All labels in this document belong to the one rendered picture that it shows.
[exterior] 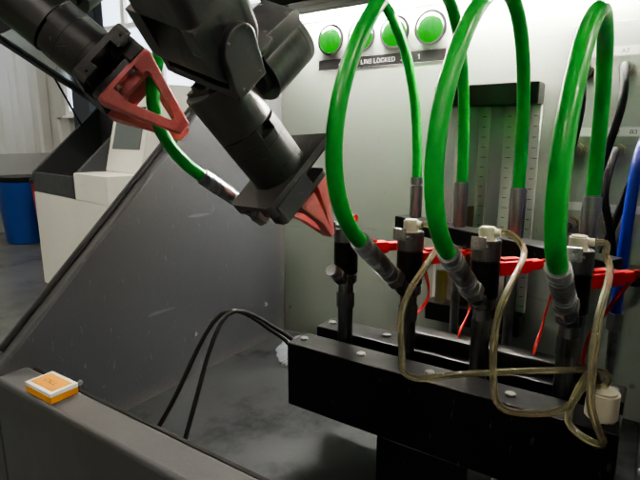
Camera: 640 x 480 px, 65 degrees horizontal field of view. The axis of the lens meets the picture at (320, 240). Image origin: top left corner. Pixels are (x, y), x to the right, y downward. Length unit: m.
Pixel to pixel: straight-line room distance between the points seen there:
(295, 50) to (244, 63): 0.09
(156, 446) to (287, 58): 0.36
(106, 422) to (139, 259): 0.28
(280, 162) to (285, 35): 0.11
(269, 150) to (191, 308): 0.44
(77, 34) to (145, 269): 0.35
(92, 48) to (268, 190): 0.21
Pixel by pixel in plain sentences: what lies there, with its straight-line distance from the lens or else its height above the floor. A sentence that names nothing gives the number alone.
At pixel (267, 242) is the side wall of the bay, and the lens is 0.96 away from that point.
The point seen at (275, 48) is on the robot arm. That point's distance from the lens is 0.48.
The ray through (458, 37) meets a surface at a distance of 0.40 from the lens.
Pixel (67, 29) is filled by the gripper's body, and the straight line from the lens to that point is 0.56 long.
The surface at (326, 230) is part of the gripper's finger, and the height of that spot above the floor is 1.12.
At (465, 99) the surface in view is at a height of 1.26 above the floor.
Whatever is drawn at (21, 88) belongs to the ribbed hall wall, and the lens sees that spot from 7.90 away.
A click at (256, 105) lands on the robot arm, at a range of 0.45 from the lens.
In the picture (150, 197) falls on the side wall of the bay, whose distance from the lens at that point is 0.76.
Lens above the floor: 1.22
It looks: 12 degrees down
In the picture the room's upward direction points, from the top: straight up
